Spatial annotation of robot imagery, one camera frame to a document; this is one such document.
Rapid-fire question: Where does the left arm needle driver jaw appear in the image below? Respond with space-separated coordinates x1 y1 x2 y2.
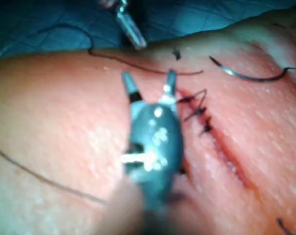
115 6 148 51

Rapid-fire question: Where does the tissue pad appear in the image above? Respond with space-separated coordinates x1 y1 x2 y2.
0 9 296 235

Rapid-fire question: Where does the blue-green cloth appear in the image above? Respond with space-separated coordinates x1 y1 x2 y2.
0 0 296 65

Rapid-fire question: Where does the curved needle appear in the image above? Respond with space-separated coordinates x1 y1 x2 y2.
208 55 289 82

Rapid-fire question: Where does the right arm needle driver jaw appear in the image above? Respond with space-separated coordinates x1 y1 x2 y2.
160 70 178 104
122 71 142 103

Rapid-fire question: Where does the left arm needle driver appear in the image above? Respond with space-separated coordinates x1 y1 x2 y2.
99 0 129 12

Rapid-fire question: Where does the black thread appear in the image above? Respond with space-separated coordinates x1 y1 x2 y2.
0 24 296 235

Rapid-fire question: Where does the right arm needle driver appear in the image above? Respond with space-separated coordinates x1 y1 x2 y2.
124 97 185 211

